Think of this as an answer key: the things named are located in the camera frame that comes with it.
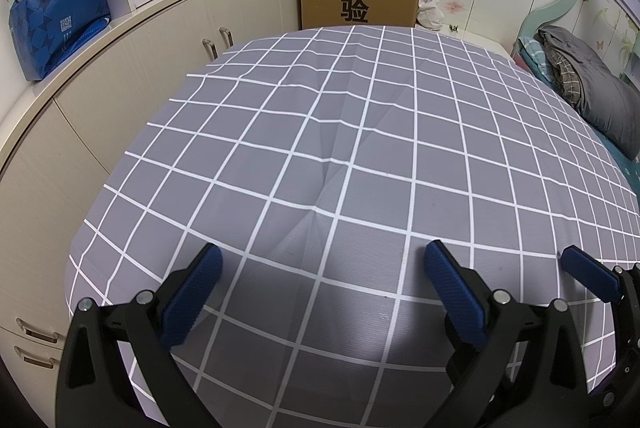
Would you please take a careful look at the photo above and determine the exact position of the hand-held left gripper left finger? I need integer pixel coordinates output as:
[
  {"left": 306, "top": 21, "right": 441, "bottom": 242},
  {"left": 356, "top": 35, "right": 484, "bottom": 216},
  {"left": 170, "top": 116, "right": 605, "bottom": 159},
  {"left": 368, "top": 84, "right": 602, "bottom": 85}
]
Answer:
[{"left": 55, "top": 243, "right": 241, "bottom": 428}]

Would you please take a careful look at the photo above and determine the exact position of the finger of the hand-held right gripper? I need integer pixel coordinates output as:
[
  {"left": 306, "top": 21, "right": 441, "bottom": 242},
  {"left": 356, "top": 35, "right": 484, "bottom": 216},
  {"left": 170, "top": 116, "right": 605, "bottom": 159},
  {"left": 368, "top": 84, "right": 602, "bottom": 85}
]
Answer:
[{"left": 559, "top": 245, "right": 640, "bottom": 309}]

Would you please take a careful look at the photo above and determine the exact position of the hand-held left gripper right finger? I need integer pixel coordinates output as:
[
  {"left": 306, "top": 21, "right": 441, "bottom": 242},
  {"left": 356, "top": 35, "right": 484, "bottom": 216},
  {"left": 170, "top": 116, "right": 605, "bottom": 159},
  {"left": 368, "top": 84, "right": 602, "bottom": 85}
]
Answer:
[{"left": 424, "top": 239, "right": 593, "bottom": 428}]

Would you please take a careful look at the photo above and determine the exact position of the blue candy print bedsheet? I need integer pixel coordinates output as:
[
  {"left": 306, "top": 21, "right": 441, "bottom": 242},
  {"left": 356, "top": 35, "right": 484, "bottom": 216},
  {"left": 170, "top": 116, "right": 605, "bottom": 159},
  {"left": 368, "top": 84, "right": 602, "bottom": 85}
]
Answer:
[{"left": 597, "top": 133, "right": 640, "bottom": 199}]

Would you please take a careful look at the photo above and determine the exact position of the grey duvet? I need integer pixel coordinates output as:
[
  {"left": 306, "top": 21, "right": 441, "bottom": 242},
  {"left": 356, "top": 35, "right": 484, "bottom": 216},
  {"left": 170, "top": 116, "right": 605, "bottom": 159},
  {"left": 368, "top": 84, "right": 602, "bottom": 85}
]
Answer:
[{"left": 537, "top": 25, "right": 640, "bottom": 161}]

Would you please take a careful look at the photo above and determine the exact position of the grey checked tablecloth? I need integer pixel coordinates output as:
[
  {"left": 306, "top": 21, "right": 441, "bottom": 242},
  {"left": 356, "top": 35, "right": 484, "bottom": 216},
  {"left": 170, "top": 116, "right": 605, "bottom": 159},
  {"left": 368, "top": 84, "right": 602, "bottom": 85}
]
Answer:
[{"left": 65, "top": 25, "right": 640, "bottom": 428}]

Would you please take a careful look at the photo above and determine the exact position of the blue checked pillow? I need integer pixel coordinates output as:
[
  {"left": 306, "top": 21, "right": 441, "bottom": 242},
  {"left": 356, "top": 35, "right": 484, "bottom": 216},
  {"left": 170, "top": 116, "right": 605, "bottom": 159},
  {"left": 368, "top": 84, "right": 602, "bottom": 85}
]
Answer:
[{"left": 515, "top": 35, "right": 558, "bottom": 83}]

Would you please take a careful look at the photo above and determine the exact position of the beige low cabinet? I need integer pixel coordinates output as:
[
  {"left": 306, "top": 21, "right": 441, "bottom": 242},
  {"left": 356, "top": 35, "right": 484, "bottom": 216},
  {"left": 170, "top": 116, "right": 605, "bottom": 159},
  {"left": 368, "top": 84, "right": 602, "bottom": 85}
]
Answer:
[{"left": 0, "top": 0, "right": 301, "bottom": 404}]

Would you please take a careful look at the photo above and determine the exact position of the white plastic bag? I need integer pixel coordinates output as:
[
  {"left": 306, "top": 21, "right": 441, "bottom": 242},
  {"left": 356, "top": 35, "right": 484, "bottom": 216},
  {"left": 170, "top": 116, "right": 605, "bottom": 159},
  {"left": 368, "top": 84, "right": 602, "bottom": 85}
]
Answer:
[{"left": 417, "top": 0, "right": 446, "bottom": 32}]

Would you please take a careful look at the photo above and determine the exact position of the blue shopping bag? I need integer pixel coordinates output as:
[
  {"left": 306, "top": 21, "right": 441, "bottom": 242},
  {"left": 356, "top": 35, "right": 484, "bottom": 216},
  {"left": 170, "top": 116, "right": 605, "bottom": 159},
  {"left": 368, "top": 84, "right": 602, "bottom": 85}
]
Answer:
[{"left": 9, "top": 0, "right": 112, "bottom": 82}]

